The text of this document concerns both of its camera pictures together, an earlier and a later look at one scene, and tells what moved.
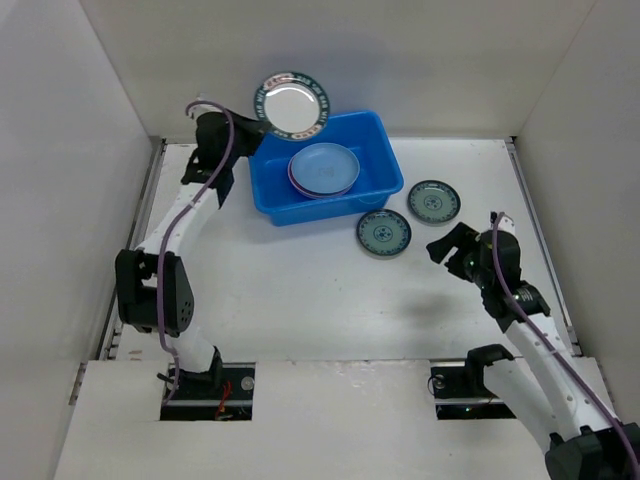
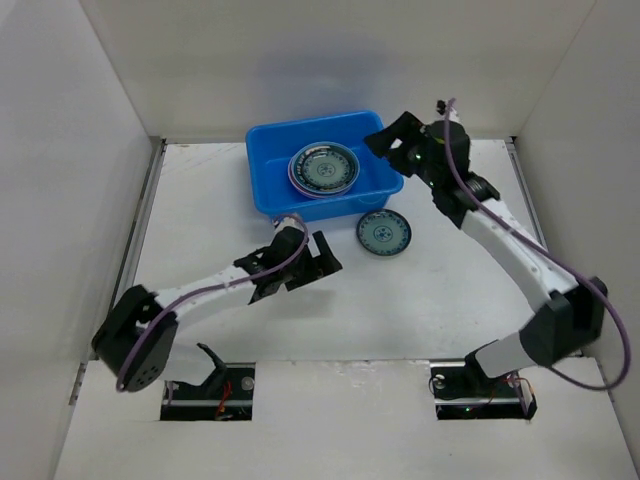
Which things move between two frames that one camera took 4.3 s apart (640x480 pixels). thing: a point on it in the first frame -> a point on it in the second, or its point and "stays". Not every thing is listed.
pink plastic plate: [315, 194] stays
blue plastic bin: [379, 176] stays
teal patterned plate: [384, 234] stays
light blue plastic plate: [325, 168] stays
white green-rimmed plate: [291, 106] -> [324, 168]
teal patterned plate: [434, 203] -> [325, 168]
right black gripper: [461, 247] -> [409, 145]
